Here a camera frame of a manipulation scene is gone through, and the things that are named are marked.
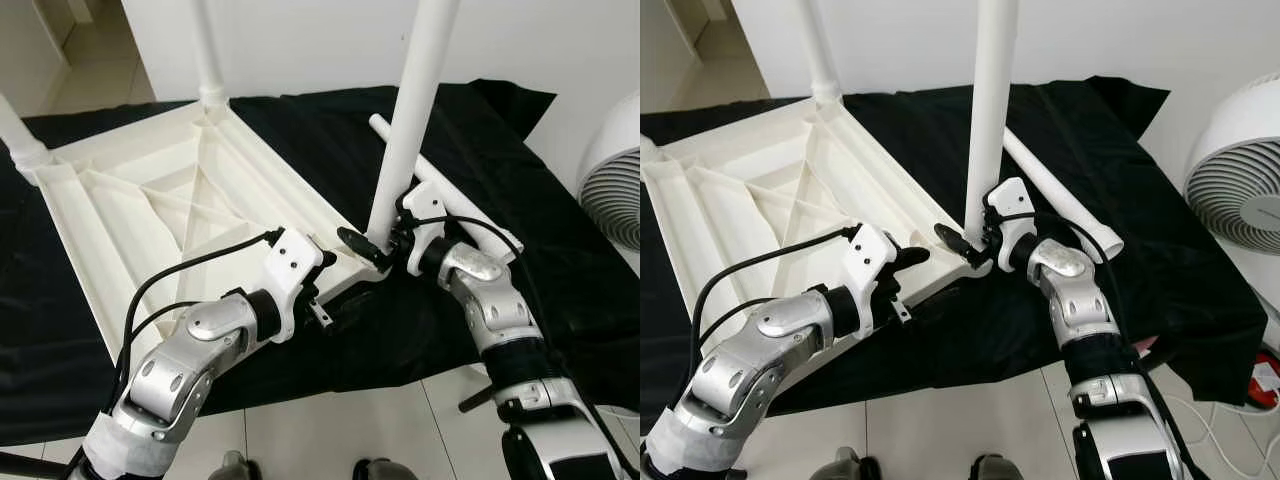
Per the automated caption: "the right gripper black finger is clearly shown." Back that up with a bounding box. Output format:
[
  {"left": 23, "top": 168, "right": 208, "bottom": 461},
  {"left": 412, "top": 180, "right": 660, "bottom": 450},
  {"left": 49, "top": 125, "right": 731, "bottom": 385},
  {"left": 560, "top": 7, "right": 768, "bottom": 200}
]
[
  {"left": 935, "top": 222, "right": 979, "bottom": 260},
  {"left": 338, "top": 226, "right": 386, "bottom": 263}
]

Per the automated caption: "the white plastic table top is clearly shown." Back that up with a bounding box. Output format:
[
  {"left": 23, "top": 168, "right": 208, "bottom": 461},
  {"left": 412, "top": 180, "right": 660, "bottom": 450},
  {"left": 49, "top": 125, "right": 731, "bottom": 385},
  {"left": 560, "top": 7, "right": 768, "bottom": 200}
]
[
  {"left": 22, "top": 100, "right": 393, "bottom": 366},
  {"left": 640, "top": 97, "right": 993, "bottom": 351}
]

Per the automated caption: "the black cloth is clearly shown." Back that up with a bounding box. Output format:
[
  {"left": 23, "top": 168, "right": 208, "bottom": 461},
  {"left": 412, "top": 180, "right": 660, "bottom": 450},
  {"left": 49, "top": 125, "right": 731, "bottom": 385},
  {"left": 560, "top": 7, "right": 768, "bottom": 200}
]
[
  {"left": 0, "top": 80, "right": 641, "bottom": 446},
  {"left": 640, "top": 75, "right": 1269, "bottom": 421}
]

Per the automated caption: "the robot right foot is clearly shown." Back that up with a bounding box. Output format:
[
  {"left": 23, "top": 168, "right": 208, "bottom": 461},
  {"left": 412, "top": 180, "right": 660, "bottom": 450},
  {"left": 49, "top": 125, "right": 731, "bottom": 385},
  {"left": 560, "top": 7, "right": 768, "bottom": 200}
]
[
  {"left": 352, "top": 458, "right": 419, "bottom": 480},
  {"left": 965, "top": 455, "right": 1026, "bottom": 480}
]

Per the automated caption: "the white round fan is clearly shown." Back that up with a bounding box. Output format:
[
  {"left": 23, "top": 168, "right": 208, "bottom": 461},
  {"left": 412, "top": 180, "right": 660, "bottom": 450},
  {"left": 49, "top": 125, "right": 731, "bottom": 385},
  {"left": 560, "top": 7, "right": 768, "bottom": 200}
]
[
  {"left": 578, "top": 90, "right": 641, "bottom": 251},
  {"left": 1183, "top": 72, "right": 1280, "bottom": 301}
]

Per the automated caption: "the red round device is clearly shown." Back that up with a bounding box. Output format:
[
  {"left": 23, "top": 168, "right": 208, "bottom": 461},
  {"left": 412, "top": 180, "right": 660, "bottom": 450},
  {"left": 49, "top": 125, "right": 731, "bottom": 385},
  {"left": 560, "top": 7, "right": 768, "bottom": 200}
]
[{"left": 1250, "top": 350, "right": 1280, "bottom": 409}]

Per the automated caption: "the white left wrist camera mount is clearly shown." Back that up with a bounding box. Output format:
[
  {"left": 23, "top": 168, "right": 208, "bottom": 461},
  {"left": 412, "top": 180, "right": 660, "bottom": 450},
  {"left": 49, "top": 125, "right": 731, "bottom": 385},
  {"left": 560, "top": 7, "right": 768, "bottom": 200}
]
[
  {"left": 845, "top": 222, "right": 901, "bottom": 336},
  {"left": 262, "top": 228, "right": 326, "bottom": 343}
]

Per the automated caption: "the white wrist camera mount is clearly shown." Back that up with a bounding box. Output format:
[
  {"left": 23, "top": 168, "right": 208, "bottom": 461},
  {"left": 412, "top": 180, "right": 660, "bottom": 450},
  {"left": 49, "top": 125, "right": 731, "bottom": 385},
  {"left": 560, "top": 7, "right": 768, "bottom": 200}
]
[
  {"left": 985, "top": 177, "right": 1036, "bottom": 273},
  {"left": 395, "top": 180, "right": 451, "bottom": 276},
  {"left": 845, "top": 222, "right": 901, "bottom": 336},
  {"left": 262, "top": 228, "right": 326, "bottom": 343}
]

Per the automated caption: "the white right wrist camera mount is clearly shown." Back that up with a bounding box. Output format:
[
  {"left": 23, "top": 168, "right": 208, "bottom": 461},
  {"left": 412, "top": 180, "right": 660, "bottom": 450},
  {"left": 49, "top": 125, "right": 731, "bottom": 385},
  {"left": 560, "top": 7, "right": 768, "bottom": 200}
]
[
  {"left": 395, "top": 180, "right": 451, "bottom": 276},
  {"left": 985, "top": 177, "right": 1036, "bottom": 273}
]

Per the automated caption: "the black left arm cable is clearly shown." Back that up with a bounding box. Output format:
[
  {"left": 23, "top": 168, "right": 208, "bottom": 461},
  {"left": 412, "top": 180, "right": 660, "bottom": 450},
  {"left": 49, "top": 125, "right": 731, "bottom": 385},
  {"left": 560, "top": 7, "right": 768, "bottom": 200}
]
[
  {"left": 690, "top": 226, "right": 863, "bottom": 401},
  {"left": 108, "top": 230, "right": 284, "bottom": 411}
]

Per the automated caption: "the thin white cable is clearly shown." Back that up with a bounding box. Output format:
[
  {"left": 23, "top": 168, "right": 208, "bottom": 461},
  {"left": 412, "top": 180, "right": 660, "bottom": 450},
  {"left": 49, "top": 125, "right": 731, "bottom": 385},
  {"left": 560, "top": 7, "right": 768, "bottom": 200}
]
[{"left": 1165, "top": 390, "right": 1280, "bottom": 466}]

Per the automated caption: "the beige door frame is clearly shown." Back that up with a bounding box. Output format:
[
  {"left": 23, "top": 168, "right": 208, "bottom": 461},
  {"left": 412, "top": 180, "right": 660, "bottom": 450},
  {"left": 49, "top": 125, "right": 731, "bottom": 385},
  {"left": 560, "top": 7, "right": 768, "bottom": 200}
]
[
  {"left": 660, "top": 0, "right": 736, "bottom": 71},
  {"left": 35, "top": 0, "right": 126, "bottom": 71}
]

